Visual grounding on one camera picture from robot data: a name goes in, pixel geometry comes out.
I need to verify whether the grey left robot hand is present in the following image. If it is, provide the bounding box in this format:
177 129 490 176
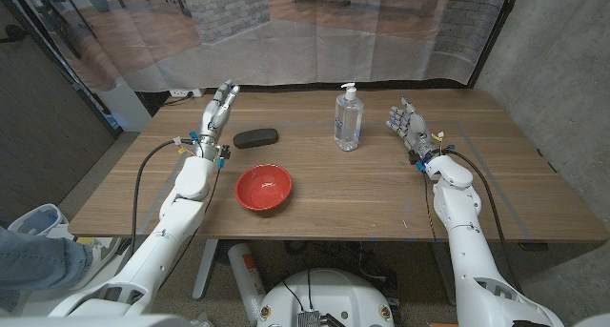
195 78 241 152

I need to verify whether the white plastic bin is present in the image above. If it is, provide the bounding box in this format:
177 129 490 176
7 202 72 240

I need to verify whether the clear hand sanitizer pump bottle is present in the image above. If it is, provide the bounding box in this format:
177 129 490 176
333 82 365 153

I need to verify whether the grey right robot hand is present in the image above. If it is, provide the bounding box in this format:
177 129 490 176
384 96 442 164

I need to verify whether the grey finned metal module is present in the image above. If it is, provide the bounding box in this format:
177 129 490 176
297 310 347 327

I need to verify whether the white roll with orange label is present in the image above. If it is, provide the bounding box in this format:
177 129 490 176
227 242 267 323

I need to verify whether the red bowl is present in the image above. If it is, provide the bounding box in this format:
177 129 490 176
234 163 294 212

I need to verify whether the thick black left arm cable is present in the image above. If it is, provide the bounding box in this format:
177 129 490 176
129 138 185 259

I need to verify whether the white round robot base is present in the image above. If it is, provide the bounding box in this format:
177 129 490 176
256 268 396 327

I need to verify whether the black glasses case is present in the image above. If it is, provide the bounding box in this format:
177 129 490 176
232 128 280 151

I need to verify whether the printed room backdrop sheet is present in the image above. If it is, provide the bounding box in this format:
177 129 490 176
9 0 514 92

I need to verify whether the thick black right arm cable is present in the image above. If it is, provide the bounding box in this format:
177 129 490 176
442 148 525 295

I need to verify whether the person's leg in jeans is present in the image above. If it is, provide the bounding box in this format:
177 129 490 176
0 225 94 312

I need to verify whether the black backdrop frame pole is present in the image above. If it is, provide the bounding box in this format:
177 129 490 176
469 0 523 88
7 0 123 137

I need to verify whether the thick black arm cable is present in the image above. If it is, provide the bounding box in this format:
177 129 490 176
442 148 525 295
129 138 185 259

